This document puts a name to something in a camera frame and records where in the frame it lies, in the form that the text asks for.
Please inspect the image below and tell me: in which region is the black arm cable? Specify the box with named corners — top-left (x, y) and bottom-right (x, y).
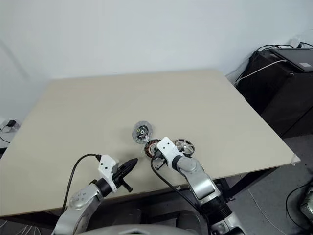
top-left (62, 153), bottom-right (102, 213)
top-left (150, 158), bottom-right (203, 213)

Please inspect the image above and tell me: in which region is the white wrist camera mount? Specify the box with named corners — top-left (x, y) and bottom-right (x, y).
top-left (97, 154), bottom-right (120, 191)
top-left (156, 137), bottom-right (183, 169)

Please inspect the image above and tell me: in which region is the white power strip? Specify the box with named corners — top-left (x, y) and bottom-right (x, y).
top-left (0, 119), bottom-right (20, 134)

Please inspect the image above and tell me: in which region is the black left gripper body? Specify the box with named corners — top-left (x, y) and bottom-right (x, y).
top-left (112, 164), bottom-right (133, 193)

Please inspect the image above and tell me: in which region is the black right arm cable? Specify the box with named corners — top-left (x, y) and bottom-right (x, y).
top-left (150, 158), bottom-right (203, 213)

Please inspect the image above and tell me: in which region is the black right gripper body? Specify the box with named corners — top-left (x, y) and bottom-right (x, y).
top-left (151, 150), bottom-right (169, 171)

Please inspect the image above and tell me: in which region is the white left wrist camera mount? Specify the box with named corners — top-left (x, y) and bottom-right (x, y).
top-left (97, 154), bottom-right (120, 191)

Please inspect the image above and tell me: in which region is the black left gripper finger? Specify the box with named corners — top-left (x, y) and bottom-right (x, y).
top-left (119, 158), bottom-right (138, 172)
top-left (121, 159), bottom-right (138, 178)

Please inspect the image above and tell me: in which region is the dark rounded shape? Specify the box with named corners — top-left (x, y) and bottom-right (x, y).
top-left (176, 209), bottom-right (203, 231)

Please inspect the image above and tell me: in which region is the silver spoked rotor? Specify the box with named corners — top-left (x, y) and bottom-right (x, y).
top-left (175, 139), bottom-right (196, 155)

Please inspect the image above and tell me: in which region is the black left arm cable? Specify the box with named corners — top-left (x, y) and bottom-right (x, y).
top-left (62, 153), bottom-right (102, 213)

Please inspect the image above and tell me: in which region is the grey round tape roll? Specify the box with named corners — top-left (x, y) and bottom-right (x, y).
top-left (132, 120), bottom-right (155, 145)

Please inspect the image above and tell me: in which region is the black floor cable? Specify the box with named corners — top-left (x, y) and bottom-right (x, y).
top-left (285, 183), bottom-right (313, 228)

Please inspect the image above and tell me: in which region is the white floor cable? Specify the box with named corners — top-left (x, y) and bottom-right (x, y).
top-left (246, 189), bottom-right (287, 235)

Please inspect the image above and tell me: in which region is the black cabinet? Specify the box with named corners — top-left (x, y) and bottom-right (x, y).
top-left (236, 48), bottom-right (313, 138)

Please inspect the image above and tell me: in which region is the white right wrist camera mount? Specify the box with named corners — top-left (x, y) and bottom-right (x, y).
top-left (156, 137), bottom-right (183, 169)

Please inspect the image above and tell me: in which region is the black cable on cabinet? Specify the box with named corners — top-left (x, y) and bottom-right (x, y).
top-left (256, 42), bottom-right (313, 52)

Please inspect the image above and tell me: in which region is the white cable on cabinet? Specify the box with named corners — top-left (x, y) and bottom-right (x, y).
top-left (234, 59), bottom-right (288, 86)

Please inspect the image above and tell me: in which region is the silver machine on floor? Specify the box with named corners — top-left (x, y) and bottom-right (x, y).
top-left (299, 186), bottom-right (313, 221)

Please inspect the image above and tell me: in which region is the flat black device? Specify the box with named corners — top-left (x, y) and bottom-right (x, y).
top-left (270, 48), bottom-right (313, 73)

